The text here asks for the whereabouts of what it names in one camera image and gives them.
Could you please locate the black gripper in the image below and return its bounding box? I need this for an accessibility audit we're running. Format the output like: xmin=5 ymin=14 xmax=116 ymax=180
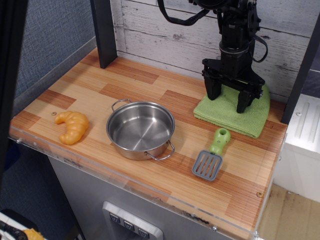
xmin=202 ymin=48 xmax=265 ymax=114

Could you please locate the green towel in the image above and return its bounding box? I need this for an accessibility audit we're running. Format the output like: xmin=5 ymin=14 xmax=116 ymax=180
xmin=193 ymin=85 xmax=271 ymax=138

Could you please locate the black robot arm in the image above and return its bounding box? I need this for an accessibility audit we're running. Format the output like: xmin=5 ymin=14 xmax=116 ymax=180
xmin=192 ymin=0 xmax=266 ymax=114

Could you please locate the clear acrylic table guard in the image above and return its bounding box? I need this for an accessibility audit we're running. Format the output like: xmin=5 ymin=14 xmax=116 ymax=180
xmin=9 ymin=38 xmax=287 ymax=240

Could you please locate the green grey toy spatula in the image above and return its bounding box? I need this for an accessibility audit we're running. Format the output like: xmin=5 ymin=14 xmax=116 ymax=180
xmin=191 ymin=128 xmax=231 ymax=181

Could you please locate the white aluminium side block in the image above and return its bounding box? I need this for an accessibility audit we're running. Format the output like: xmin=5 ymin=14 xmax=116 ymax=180
xmin=285 ymin=94 xmax=320 ymax=154

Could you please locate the stainless steel pot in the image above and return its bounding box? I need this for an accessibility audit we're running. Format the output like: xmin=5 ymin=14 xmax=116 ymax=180
xmin=106 ymin=99 xmax=176 ymax=161

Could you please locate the orange plastic croissant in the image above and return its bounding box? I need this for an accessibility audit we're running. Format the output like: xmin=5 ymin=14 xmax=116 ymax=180
xmin=54 ymin=111 xmax=89 ymax=145

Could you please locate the silver button control panel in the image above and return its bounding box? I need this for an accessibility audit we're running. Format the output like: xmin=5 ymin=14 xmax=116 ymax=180
xmin=102 ymin=201 xmax=164 ymax=240

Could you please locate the yellow black object bottom left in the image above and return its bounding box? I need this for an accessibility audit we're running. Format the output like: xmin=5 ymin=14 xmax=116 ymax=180
xmin=0 ymin=221 xmax=45 ymax=240

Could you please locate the black right vertical post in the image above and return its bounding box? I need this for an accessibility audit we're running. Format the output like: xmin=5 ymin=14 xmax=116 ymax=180
xmin=281 ymin=0 xmax=320 ymax=124

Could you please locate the black vertical post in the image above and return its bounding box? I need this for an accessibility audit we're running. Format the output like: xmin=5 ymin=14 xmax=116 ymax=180
xmin=281 ymin=0 xmax=320 ymax=124
xmin=90 ymin=0 xmax=118 ymax=69

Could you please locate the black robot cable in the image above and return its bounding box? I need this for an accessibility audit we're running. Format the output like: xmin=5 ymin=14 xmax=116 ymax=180
xmin=156 ymin=0 xmax=269 ymax=63

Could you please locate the black left vertical post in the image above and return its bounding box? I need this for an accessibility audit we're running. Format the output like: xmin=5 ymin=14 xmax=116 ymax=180
xmin=90 ymin=0 xmax=118 ymax=69

